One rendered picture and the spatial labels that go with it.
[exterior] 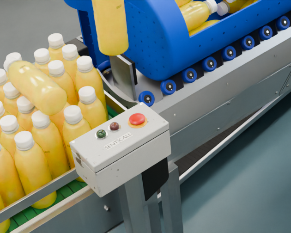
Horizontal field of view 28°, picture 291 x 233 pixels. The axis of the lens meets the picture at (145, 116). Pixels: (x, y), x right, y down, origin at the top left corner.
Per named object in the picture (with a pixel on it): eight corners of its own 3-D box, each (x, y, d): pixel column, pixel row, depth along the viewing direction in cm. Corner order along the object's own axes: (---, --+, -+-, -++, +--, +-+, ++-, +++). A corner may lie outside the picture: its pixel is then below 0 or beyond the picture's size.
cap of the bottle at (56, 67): (47, 68, 148) (45, 63, 147) (61, 63, 149) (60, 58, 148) (51, 76, 146) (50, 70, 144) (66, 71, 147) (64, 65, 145)
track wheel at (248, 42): (251, 31, 170) (246, 33, 172) (240, 39, 169) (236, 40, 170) (258, 44, 171) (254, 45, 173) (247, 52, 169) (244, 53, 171)
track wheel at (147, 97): (151, 87, 155) (148, 88, 157) (137, 95, 153) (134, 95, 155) (158, 102, 156) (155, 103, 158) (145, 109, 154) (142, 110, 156)
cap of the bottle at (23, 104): (37, 105, 138) (36, 99, 136) (24, 113, 136) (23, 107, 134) (27, 98, 140) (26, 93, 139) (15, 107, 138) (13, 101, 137)
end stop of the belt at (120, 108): (148, 133, 147) (146, 124, 145) (145, 134, 147) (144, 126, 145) (66, 65, 173) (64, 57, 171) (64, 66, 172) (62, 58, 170)
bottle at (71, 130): (81, 159, 150) (68, 102, 137) (106, 167, 147) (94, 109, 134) (66, 178, 145) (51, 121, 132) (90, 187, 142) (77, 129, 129)
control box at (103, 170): (172, 154, 134) (169, 121, 127) (100, 199, 126) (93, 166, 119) (146, 132, 140) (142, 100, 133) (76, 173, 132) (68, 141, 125)
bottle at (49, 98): (45, 122, 131) (5, 84, 143) (71, 106, 134) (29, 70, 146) (36, 98, 126) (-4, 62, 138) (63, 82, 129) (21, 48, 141)
